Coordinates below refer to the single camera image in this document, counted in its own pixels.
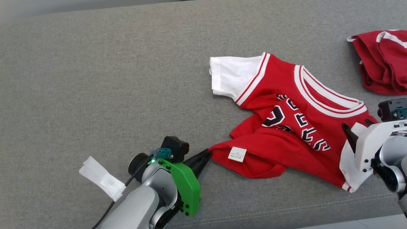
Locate red basketball jersey white sleeves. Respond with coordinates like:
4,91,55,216
208,52,379,193

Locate white tape label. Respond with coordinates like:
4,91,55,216
79,156,127,202

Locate grey fabric sofa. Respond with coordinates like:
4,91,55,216
0,0,407,229

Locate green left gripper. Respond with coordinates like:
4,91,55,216
157,149,213,217

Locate red shorts white waistband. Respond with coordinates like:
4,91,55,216
347,30,407,96

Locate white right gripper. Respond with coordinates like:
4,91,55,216
341,119,407,173

